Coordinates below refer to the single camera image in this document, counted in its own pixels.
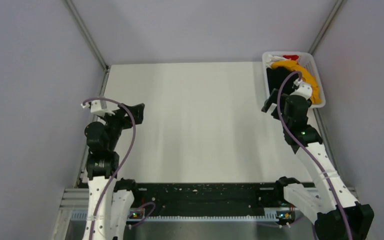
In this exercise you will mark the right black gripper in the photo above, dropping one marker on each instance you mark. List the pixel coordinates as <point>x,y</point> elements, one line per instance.
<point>268,102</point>

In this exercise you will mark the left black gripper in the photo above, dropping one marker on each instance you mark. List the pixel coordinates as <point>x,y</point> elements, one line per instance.
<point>120,114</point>

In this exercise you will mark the black t-shirt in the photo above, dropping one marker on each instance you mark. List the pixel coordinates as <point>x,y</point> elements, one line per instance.
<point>275,78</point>

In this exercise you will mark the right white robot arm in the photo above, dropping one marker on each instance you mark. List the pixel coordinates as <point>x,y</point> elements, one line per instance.
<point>335,213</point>

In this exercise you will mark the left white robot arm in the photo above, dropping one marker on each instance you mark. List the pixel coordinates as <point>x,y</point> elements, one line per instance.
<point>109,198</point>

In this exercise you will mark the white t-shirt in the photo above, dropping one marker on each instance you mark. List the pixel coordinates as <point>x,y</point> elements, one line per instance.
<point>270,59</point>

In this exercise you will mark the yellow t-shirt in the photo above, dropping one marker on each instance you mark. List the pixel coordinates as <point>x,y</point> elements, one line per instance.
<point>293,65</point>

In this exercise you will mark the red t-shirt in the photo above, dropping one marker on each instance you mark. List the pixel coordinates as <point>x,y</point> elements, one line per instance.
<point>292,57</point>

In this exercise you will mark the white plastic laundry basket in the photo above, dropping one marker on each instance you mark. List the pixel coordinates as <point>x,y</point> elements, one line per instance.
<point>307,61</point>

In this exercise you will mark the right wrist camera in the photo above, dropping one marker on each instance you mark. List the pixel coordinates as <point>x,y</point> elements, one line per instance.
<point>303,89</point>

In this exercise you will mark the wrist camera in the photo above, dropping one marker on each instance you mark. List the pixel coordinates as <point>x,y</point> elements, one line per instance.
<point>303,89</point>
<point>97,107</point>

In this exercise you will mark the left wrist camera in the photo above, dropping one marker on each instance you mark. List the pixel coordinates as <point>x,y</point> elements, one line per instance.
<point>97,107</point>

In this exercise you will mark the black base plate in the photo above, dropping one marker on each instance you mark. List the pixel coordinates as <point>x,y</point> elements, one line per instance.
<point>207,199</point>

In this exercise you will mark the aluminium frame rail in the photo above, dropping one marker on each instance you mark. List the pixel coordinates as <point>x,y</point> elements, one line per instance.
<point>74,207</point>

